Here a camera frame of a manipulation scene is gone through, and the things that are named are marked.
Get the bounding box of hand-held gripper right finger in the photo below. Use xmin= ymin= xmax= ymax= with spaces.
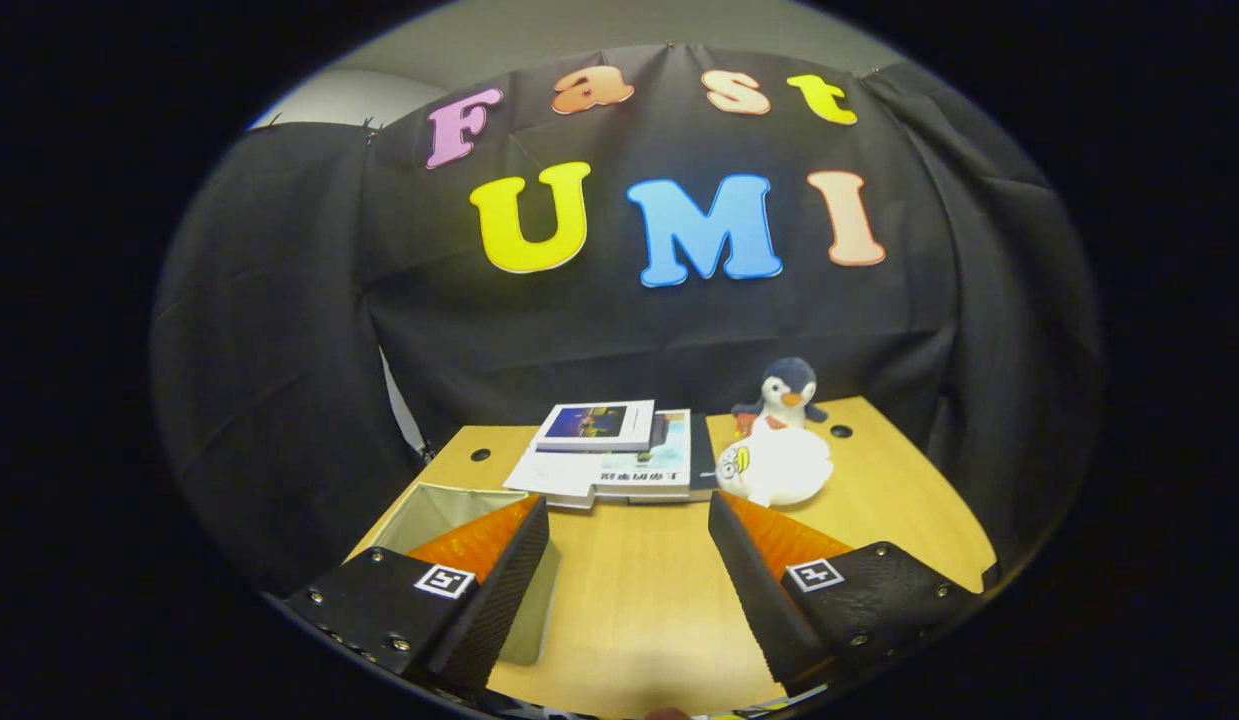
xmin=706 ymin=488 xmax=982 ymax=699

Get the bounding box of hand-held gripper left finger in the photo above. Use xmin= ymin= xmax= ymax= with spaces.
xmin=282 ymin=495 xmax=552 ymax=696

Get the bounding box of green fabric storage box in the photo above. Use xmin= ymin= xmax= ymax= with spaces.
xmin=374 ymin=482 xmax=562 ymax=668

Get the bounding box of white plush toy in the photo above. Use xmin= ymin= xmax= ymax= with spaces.
xmin=716 ymin=425 xmax=835 ymax=508

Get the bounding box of black book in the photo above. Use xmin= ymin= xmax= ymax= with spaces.
xmin=687 ymin=413 xmax=720 ymax=501

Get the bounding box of white book with blue picture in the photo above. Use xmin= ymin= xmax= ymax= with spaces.
xmin=532 ymin=400 xmax=657 ymax=454

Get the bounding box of penguin plush toy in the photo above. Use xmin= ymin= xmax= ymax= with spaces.
xmin=731 ymin=357 xmax=830 ymax=436

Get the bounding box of black backdrop cloth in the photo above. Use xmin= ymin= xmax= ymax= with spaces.
xmin=149 ymin=45 xmax=1105 ymax=601

